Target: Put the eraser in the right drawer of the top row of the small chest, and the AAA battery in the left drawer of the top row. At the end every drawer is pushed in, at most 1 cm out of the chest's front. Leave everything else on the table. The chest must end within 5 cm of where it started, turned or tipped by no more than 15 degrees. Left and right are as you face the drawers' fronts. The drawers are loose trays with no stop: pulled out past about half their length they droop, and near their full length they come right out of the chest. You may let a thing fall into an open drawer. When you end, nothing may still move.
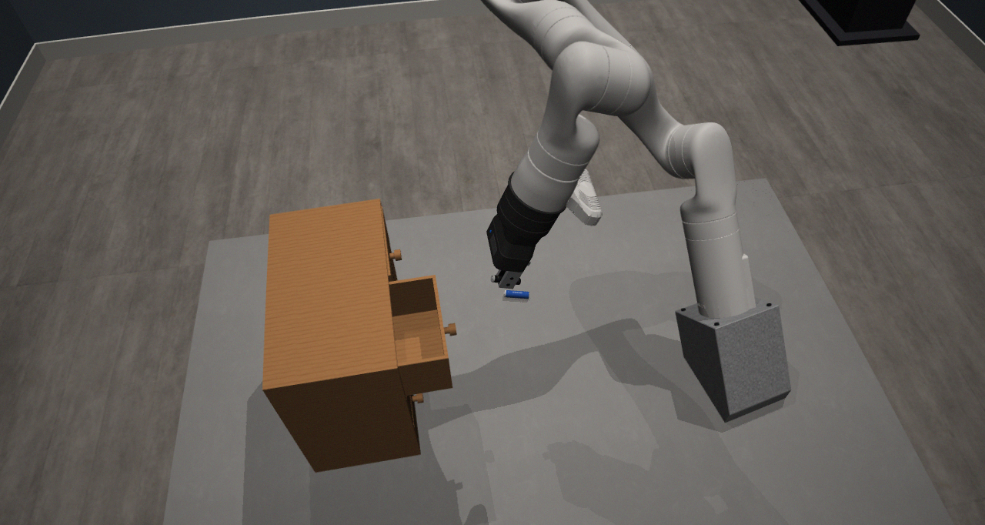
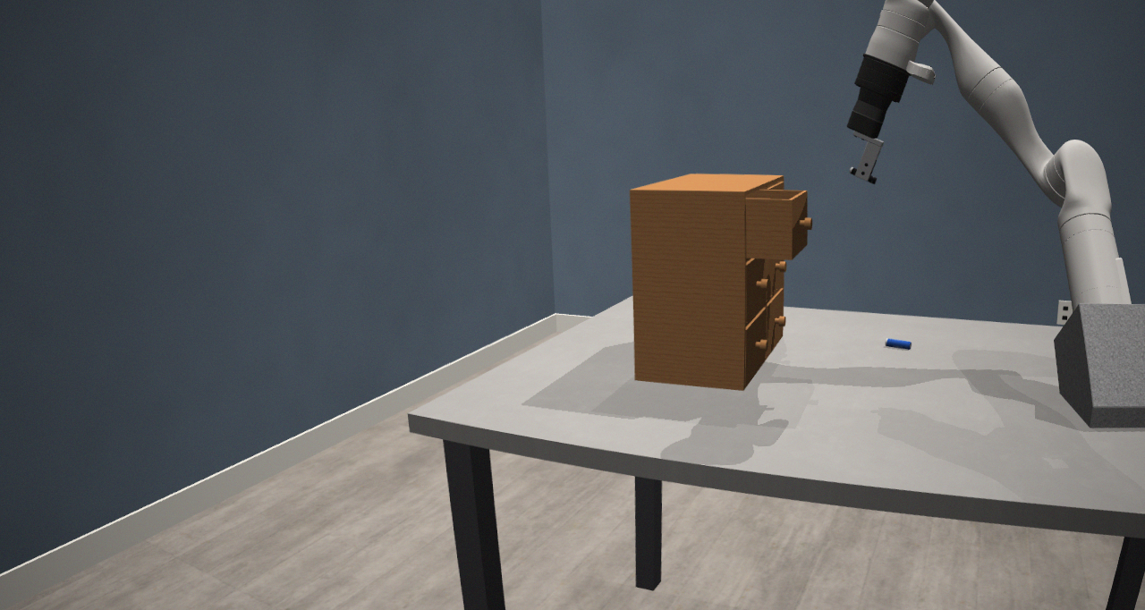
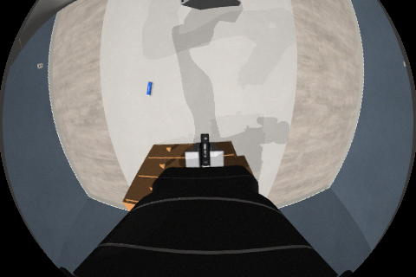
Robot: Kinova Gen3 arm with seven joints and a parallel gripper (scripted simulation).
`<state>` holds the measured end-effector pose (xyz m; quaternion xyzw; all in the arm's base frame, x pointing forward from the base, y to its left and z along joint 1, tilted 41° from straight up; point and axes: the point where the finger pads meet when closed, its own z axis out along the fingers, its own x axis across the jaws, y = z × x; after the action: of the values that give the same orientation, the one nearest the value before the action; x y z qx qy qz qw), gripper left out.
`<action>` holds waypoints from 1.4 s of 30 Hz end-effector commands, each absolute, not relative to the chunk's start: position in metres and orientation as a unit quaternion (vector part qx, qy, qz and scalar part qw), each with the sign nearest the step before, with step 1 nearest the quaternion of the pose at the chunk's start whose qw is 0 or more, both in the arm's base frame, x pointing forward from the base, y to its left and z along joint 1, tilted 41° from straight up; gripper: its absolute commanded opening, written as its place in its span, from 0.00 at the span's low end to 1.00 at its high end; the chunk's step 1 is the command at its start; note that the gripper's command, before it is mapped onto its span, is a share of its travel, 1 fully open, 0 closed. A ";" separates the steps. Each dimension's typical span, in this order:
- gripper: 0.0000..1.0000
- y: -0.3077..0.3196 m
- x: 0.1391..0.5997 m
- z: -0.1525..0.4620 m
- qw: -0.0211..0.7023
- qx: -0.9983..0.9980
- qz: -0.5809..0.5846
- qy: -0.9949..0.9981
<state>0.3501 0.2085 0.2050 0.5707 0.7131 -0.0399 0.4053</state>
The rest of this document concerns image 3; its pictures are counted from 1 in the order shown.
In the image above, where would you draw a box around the small brown wooden chest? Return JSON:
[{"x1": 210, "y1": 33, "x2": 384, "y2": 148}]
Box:
[{"x1": 122, "y1": 141, "x2": 237, "y2": 211}]

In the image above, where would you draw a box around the blue battery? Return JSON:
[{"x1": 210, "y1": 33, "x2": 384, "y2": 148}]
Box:
[{"x1": 146, "y1": 82, "x2": 153, "y2": 96}]

